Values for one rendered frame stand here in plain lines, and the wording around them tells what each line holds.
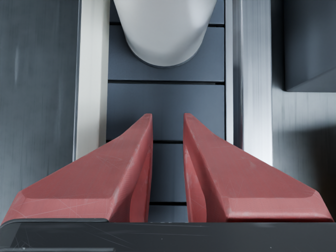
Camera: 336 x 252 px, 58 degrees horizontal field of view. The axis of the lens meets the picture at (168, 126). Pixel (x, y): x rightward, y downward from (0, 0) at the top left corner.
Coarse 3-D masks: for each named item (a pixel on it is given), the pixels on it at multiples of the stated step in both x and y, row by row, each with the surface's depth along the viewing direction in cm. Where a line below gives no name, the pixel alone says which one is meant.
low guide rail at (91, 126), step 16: (96, 0) 16; (96, 16) 16; (80, 32) 16; (96, 32) 16; (80, 48) 16; (96, 48) 16; (80, 64) 16; (96, 64) 16; (80, 80) 16; (96, 80) 16; (80, 96) 16; (96, 96) 16; (80, 112) 16; (96, 112) 16; (80, 128) 16; (96, 128) 16; (80, 144) 16; (96, 144) 16
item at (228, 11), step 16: (80, 0) 20; (224, 0) 20; (80, 16) 20; (224, 16) 20; (224, 32) 20; (224, 48) 20; (224, 64) 20; (224, 80) 20; (224, 96) 20; (224, 112) 20; (224, 128) 20
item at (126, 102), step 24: (120, 24) 20; (216, 24) 20; (120, 48) 20; (216, 48) 20; (120, 72) 19; (144, 72) 20; (168, 72) 20; (192, 72) 20; (216, 72) 20; (120, 96) 19; (144, 96) 19; (168, 96) 19; (192, 96) 19; (216, 96) 19; (120, 120) 19; (168, 120) 19; (216, 120) 19; (168, 144) 19; (168, 168) 19; (168, 192) 19; (168, 216) 19
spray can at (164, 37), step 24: (120, 0) 12; (144, 0) 11; (168, 0) 11; (192, 0) 11; (216, 0) 14; (144, 24) 13; (168, 24) 13; (192, 24) 13; (144, 48) 16; (168, 48) 16; (192, 48) 17
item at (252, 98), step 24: (240, 0) 12; (264, 0) 11; (240, 24) 11; (264, 24) 11; (240, 48) 11; (264, 48) 11; (240, 72) 11; (264, 72) 11; (240, 96) 11; (264, 96) 11; (240, 120) 11; (264, 120) 11; (240, 144) 11; (264, 144) 11
